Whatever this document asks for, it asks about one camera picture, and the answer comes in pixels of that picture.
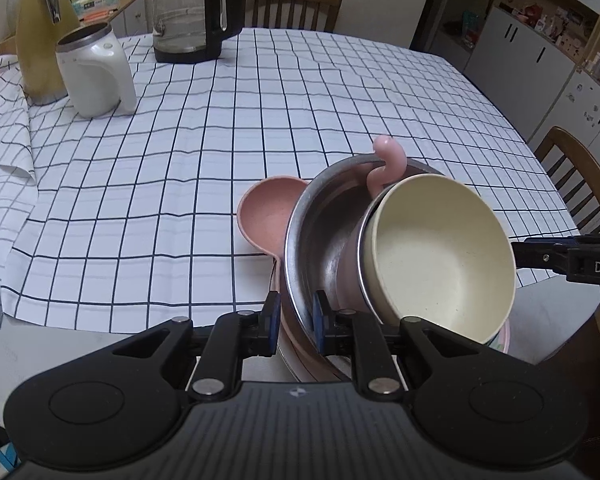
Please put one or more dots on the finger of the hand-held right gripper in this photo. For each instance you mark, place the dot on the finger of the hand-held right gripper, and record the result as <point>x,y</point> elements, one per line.
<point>540,260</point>
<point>550,243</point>

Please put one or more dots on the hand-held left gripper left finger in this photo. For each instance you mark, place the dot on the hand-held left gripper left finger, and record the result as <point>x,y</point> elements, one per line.
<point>272,325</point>

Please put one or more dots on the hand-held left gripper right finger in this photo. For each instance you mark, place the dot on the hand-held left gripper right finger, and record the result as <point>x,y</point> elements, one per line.
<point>321,327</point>

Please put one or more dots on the large steel bowl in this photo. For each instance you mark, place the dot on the large steel bowl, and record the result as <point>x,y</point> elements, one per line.
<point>325,230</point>

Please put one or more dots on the pink bear-shaped plate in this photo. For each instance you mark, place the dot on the pink bear-shaped plate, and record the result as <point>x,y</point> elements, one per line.
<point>265,210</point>

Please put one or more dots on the yellow thermos carafe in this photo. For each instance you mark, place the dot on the yellow thermos carafe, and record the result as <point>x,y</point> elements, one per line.
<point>40,50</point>

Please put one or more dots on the white sticker-marked cabinet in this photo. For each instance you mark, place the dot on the white sticker-marked cabinet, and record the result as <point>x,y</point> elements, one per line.
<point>580,105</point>

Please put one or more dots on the wooden-top side cabinet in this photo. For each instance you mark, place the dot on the wooden-top side cabinet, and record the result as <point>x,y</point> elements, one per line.
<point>132,10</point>

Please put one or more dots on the lower white cabinet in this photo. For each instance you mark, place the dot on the lower white cabinet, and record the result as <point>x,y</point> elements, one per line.
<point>520,60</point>

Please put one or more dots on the black white checkered tablecloth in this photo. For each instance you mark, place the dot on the black white checkered tablecloth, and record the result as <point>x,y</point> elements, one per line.
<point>180,160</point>

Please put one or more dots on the glass electric kettle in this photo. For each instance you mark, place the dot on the glass electric kettle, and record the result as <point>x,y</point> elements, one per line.
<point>190,20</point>

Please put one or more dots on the assorted shelf trinkets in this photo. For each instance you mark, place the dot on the assorted shelf trinkets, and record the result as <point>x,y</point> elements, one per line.
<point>550,22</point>

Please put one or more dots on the teal packet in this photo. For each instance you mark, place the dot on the teal packet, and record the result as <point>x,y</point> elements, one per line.
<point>471,24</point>

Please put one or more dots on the dark door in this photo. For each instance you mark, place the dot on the dark door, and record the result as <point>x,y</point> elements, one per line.
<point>430,10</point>

